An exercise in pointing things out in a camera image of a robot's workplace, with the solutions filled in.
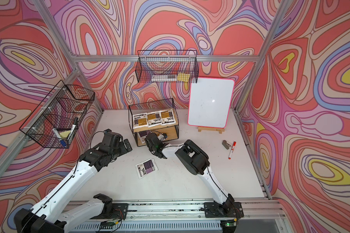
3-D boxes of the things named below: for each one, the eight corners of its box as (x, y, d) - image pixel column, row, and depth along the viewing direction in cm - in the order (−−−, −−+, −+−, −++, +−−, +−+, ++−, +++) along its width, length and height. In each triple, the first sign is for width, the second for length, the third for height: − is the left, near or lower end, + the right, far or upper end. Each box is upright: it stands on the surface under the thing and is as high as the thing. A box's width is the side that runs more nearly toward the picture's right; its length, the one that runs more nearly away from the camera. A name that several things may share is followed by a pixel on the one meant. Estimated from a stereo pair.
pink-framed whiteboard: (188, 132, 108) (192, 95, 81) (187, 114, 119) (190, 77, 93) (224, 131, 108) (240, 95, 81) (220, 114, 119) (232, 77, 93)
